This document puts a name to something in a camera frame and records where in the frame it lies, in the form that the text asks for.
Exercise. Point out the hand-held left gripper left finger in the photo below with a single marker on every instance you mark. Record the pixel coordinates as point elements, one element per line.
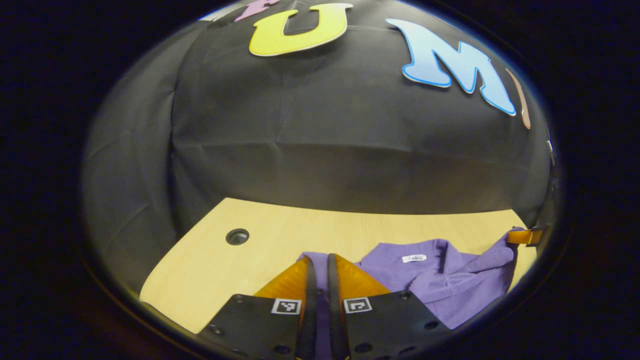
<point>310,310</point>

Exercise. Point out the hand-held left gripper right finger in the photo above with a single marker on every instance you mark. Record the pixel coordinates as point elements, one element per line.
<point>334,310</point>

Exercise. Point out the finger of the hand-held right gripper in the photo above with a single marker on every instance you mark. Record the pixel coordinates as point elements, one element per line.
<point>524,236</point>

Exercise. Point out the purple collared shirt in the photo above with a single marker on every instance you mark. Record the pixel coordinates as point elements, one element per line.
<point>450,285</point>

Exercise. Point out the round black table grommet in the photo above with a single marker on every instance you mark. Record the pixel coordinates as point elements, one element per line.
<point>237,236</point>

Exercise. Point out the black backdrop cloth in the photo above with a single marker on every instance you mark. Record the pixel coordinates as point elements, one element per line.
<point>325,150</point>

